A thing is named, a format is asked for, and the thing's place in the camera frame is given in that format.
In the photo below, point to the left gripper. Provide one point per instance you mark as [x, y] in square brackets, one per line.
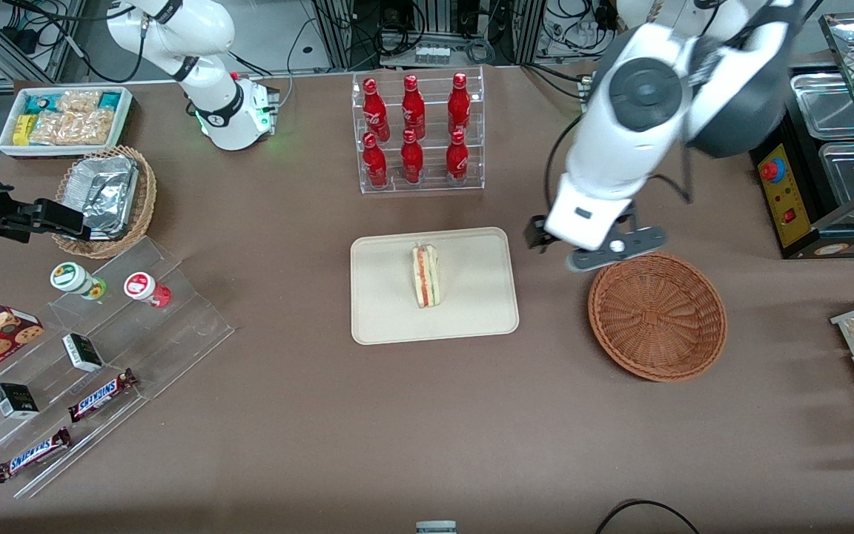
[534, 236]

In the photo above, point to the triangular sandwich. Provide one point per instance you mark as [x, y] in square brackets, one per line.
[425, 276]

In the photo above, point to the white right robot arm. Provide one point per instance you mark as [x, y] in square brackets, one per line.
[213, 83]

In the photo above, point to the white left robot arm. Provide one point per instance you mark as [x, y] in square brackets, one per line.
[642, 126]

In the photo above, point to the light wicker basket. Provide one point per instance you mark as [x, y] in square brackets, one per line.
[147, 200]

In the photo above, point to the round brown wicker basket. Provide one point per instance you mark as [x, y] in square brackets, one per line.
[657, 319]

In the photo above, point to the beige plastic tray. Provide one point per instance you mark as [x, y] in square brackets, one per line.
[382, 297]

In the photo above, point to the green lid cup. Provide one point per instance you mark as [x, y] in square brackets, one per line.
[71, 277]

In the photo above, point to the aluminium foil container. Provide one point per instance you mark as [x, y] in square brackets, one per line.
[104, 193]

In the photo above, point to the yellow snack packet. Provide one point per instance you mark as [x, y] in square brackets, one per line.
[22, 129]

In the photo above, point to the large clear cracker bag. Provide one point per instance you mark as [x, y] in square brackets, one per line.
[71, 127]

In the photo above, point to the red cola bottle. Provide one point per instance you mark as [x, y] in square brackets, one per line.
[457, 159]
[411, 159]
[413, 105]
[374, 162]
[374, 107]
[459, 102]

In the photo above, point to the clear acrylic bottle rack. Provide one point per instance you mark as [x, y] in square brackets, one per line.
[434, 185]

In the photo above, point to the red lid cup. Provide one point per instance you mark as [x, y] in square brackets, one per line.
[141, 286]

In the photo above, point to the teal snack packet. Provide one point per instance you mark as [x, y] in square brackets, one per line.
[40, 104]
[110, 100]

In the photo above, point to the small clear cracker bag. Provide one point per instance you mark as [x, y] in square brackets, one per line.
[78, 101]

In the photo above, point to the white rectangular snack bin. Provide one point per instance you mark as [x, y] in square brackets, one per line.
[124, 122]

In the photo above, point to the small black box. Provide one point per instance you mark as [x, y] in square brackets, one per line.
[15, 400]
[82, 352]

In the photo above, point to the clear acrylic step display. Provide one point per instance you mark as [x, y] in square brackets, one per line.
[182, 334]

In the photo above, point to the snickers bar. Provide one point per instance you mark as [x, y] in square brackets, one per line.
[30, 454]
[101, 395]

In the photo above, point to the white power strip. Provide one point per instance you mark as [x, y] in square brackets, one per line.
[432, 54]

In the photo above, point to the black food warmer machine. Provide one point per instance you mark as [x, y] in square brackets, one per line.
[794, 215]

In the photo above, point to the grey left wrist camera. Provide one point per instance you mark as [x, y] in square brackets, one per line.
[616, 248]

